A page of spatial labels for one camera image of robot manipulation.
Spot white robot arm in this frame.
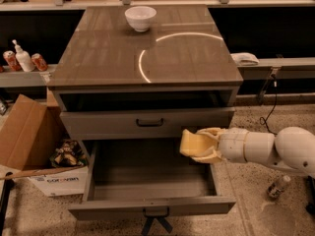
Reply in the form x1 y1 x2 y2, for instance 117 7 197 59
192 127 315 178

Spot colourful toy in box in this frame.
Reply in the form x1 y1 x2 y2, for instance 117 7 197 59
49 139 88 167

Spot black pole at left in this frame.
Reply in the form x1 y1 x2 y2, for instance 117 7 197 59
0 172 15 236

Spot white pump bottle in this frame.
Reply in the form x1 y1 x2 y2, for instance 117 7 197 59
12 39 34 72

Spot white ceramic bowl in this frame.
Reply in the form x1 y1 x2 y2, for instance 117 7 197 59
125 6 157 32

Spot brown cardboard box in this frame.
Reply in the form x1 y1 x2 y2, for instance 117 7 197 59
0 93 90 198

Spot yellow sponge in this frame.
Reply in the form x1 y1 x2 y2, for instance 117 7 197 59
179 130 217 157

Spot open middle drawer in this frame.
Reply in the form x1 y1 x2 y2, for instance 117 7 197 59
69 138 235 220

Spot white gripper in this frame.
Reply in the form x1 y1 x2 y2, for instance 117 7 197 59
192 127 248 164

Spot right red soda can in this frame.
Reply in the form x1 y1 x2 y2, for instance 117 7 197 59
31 53 48 72

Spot clear plastic bottle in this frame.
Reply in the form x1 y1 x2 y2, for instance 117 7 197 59
267 175 291 200

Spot closed top drawer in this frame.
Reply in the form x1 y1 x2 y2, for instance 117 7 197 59
60 107 234 140

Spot grey drawer cabinet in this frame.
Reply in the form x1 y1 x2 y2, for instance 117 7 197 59
47 4 244 221

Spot black stand at right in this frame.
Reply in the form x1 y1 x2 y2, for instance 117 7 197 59
305 177 315 215

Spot left red soda can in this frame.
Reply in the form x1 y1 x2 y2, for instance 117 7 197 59
3 50 21 71

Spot black power cable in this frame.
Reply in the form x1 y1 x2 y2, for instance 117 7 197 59
259 74 280 136

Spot red soda can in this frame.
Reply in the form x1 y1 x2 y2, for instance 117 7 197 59
31 53 48 72
3 50 21 71

